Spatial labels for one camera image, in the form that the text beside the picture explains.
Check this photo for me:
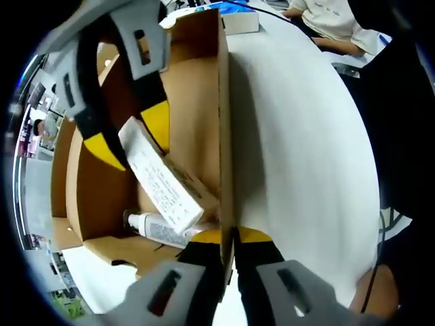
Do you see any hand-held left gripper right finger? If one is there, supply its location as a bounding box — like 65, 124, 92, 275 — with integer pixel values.
233, 226, 388, 326

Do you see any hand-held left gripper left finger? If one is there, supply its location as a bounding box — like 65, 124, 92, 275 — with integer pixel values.
101, 229, 228, 326

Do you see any brown cardboard shoe box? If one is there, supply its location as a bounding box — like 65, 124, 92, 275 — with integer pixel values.
50, 7, 235, 305

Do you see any white bottle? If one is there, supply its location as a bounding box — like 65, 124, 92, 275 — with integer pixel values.
122, 209, 205, 251

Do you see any white printed carton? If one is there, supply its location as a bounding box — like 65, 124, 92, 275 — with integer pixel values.
117, 115, 220, 235

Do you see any blue soft tissue pack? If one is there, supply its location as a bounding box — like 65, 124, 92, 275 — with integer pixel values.
219, 0, 260, 35

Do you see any small hanging screen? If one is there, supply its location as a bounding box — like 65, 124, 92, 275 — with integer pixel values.
29, 83, 47, 106

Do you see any potted green plant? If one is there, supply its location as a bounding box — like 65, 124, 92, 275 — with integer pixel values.
50, 290, 88, 319

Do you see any white grey device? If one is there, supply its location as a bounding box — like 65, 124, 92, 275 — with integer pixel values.
379, 206, 412, 235

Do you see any person in black shirt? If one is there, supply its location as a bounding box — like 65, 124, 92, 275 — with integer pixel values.
356, 0, 435, 238

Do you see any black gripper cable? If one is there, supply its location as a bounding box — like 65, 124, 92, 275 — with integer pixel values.
360, 210, 388, 313

